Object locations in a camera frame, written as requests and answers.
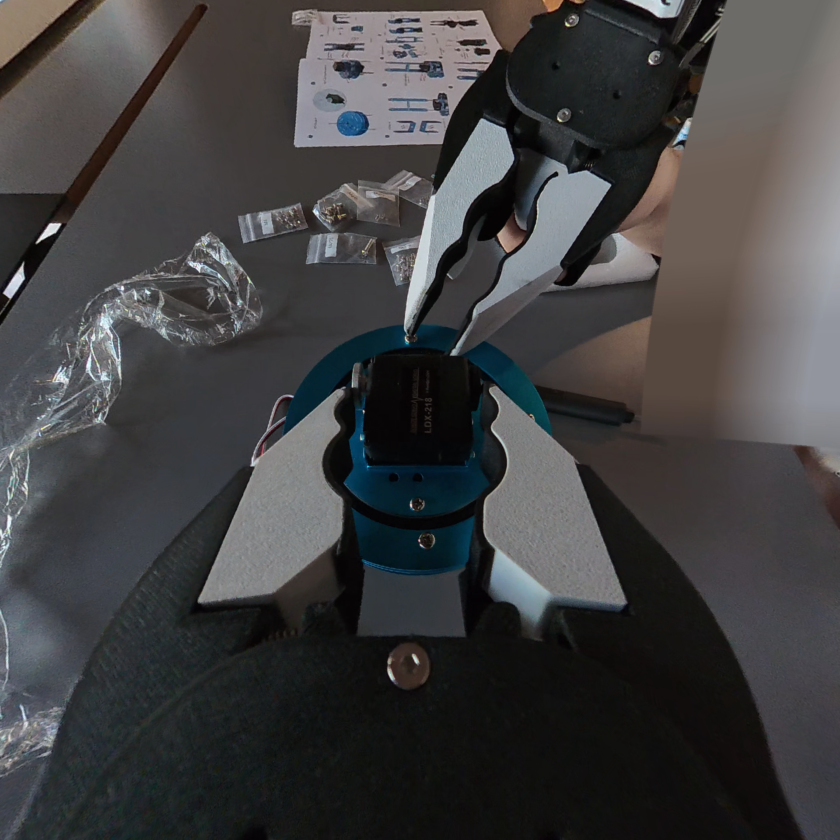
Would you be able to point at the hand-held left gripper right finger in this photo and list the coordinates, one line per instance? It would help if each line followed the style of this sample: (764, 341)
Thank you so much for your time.
(558, 518)

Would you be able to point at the group of small screw bags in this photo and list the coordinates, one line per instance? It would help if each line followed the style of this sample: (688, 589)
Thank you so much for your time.
(341, 249)

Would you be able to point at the black screwdriver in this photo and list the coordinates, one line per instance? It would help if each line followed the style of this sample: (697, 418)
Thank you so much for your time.
(584, 407)

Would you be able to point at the printed instruction sheet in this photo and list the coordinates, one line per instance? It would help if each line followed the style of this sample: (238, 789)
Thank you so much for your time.
(367, 98)
(367, 29)

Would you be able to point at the blue robot arm base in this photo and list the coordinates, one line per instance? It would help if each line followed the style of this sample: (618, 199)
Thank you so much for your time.
(387, 551)

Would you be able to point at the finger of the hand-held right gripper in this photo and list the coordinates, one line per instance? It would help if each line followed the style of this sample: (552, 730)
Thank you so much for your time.
(459, 190)
(558, 223)

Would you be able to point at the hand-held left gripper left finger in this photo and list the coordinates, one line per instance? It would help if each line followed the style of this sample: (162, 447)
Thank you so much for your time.
(275, 518)

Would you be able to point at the person's left forearm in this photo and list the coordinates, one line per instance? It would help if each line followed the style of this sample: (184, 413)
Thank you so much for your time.
(820, 459)

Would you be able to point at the person's leg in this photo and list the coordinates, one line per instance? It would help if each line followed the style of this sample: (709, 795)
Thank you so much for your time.
(663, 197)

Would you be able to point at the large clear plastic wrap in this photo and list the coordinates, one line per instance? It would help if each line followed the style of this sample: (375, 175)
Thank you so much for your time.
(197, 289)

